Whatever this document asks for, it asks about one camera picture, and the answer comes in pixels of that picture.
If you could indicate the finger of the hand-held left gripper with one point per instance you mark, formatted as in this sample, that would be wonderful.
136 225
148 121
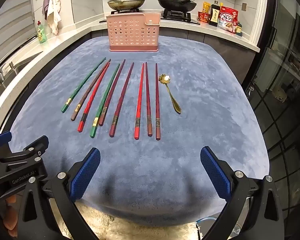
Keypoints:
36 145
1 140

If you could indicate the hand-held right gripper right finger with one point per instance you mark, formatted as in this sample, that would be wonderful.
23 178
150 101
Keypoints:
215 172

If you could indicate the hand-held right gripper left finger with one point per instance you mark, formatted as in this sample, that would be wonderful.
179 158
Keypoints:
86 172

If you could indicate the red chopstick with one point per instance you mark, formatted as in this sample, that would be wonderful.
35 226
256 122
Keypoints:
93 97
139 102

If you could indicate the brown chopstick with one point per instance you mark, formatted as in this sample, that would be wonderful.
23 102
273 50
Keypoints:
90 91

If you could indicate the green chopstick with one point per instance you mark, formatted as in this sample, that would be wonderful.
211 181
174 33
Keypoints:
85 83
105 100

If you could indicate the pink perforated utensil holder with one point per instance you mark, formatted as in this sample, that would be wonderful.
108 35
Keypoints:
132 32

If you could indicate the person's left hand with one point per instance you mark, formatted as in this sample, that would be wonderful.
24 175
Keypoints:
10 215

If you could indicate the steel faucet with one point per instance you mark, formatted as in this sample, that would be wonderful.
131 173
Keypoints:
0 72

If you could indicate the blue plush mat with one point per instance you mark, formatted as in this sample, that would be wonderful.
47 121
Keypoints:
190 105

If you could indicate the gold flower spoon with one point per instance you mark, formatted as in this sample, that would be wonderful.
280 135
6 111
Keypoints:
177 108

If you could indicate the steel kitchen sink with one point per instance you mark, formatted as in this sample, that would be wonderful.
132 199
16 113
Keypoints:
27 63

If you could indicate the maroon chopstick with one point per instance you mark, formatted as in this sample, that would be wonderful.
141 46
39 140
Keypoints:
112 92
148 100
157 102
122 100

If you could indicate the green dish soap bottle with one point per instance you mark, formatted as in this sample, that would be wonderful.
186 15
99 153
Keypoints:
42 33

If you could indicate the white window blinds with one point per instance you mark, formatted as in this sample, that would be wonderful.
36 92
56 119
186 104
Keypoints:
7 25

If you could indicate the black framed glass door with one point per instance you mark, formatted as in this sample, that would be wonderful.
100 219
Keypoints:
285 80

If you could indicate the white hanging towel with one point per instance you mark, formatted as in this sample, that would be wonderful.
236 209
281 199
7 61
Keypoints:
53 12

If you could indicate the purple hanging cloth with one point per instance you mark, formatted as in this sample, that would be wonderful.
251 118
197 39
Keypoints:
45 5

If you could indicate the small dark sauce bottle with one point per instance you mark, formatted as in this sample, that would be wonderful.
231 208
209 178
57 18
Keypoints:
239 28

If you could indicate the red cereal bag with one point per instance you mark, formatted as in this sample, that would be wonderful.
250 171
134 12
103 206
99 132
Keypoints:
227 20

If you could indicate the red food packet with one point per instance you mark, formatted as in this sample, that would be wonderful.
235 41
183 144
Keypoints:
203 17

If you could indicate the dark soy sauce bottle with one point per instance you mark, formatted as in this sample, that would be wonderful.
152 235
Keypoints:
214 15

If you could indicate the black gas stove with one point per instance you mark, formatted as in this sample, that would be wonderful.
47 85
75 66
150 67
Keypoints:
176 18

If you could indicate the yellow snack bag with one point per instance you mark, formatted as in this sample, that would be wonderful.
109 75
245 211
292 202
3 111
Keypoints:
206 7

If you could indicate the beige wok with lid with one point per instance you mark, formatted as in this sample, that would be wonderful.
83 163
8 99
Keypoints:
126 2

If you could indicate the black wok with lid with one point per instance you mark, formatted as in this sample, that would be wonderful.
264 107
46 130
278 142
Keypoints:
177 2

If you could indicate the gold wall socket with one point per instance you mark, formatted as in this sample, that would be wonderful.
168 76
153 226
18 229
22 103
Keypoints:
244 7

